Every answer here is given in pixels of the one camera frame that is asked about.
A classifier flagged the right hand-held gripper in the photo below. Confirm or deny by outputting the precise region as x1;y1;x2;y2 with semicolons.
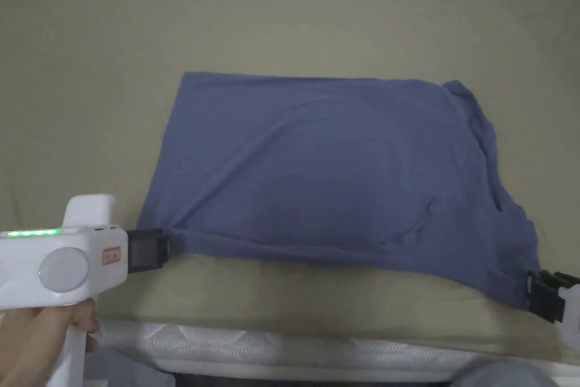
526;270;580;352

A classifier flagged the bed with pale green sheet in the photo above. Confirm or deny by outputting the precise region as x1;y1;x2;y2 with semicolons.
0;0;580;382

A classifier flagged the person's left hand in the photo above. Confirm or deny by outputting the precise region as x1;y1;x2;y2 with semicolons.
0;297;101;387

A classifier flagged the dark blue shirt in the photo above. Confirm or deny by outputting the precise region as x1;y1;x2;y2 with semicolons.
137;71;546;311

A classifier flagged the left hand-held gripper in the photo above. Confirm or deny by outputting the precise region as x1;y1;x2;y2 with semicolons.
0;194;171;387

